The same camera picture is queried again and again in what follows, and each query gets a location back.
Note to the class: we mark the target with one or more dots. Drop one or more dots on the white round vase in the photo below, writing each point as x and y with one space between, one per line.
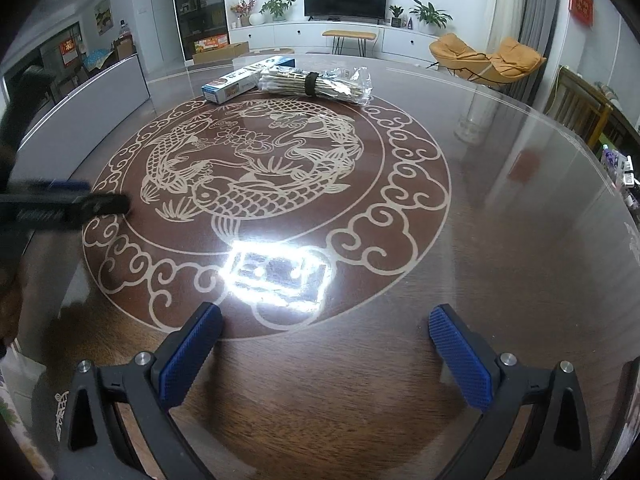
256 18

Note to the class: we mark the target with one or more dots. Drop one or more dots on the blue and white long box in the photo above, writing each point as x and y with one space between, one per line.
240 82

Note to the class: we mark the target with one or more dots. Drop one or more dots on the dark glass display cabinet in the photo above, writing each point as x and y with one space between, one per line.
200 5

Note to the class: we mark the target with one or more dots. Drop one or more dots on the small green potted plant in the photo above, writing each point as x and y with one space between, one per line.
396 14

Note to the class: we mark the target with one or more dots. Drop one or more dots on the grey curved partition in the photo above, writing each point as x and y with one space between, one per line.
85 105

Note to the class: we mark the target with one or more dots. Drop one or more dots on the cardboard box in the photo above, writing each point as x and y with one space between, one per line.
225 54

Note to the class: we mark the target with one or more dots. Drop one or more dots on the red flower vase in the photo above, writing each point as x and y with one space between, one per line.
242 10

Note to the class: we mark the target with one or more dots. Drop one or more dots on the colourful printed carton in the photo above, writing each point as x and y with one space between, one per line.
210 44

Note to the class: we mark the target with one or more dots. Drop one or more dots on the large green potted plant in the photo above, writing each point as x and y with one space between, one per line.
430 15

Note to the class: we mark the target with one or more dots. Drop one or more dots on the bamboo sticks pack clear bag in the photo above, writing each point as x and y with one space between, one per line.
310 84

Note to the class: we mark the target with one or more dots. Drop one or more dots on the white television cabinet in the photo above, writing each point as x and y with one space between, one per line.
285 32

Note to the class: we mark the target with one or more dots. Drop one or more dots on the person's floral clothing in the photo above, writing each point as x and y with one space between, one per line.
20 420

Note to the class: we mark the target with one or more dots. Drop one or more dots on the cluttered side shelf goods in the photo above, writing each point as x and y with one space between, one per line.
622 170

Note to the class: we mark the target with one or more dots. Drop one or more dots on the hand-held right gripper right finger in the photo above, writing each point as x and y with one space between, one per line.
462 360

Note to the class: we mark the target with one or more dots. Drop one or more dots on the wooden chair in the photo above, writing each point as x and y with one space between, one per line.
575 100

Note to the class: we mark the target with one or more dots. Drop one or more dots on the framed wall picture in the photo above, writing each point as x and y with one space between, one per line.
103 16

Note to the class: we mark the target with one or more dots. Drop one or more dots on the person's left forearm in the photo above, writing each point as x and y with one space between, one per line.
9 310

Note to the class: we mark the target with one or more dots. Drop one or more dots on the wooden bench black legs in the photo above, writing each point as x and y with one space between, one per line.
348 35

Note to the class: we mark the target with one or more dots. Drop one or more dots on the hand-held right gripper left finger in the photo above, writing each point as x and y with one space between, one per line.
187 355

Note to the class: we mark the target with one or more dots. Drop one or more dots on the grey curtain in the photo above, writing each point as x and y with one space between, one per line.
540 10

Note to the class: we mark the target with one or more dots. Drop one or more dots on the orange lounge chair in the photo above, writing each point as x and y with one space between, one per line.
517 60
460 55

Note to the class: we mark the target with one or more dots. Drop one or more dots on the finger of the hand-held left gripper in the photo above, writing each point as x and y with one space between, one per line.
55 186
75 210

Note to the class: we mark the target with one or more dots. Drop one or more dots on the red wall hanging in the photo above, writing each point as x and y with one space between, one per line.
581 4

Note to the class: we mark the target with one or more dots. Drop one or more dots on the red door poster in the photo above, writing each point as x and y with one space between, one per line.
70 51

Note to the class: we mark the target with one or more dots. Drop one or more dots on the cream patterned curtain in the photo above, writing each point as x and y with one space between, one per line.
509 0

